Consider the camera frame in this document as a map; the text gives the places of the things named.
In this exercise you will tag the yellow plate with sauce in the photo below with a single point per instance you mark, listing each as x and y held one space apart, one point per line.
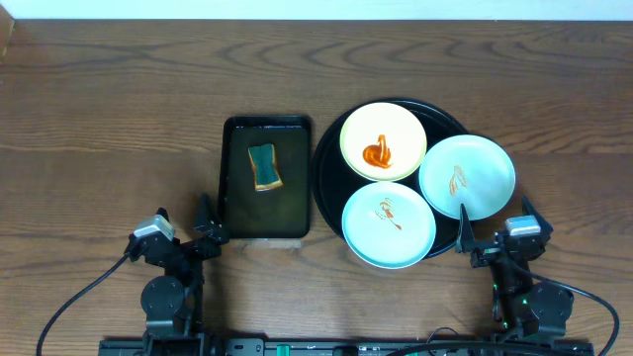
383 141

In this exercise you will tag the round black tray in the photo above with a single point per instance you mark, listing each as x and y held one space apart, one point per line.
333 181

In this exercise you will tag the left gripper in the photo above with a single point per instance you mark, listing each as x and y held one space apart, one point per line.
185 245

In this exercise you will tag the pale green plate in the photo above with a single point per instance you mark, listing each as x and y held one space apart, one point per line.
468 172

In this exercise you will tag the light blue plate front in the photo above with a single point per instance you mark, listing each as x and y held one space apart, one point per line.
388 225

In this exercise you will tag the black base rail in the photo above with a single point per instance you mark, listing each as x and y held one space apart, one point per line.
346 348

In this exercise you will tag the black rectangular tray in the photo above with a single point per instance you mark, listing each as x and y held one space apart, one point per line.
282 212

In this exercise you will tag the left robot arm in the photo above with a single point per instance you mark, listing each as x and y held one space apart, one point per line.
172 302

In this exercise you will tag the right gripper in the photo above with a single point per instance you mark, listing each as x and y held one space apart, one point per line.
501 248

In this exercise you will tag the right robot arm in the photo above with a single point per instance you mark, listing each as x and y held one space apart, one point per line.
529 312

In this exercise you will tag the green and yellow sponge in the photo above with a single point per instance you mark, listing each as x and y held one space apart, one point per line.
264 166

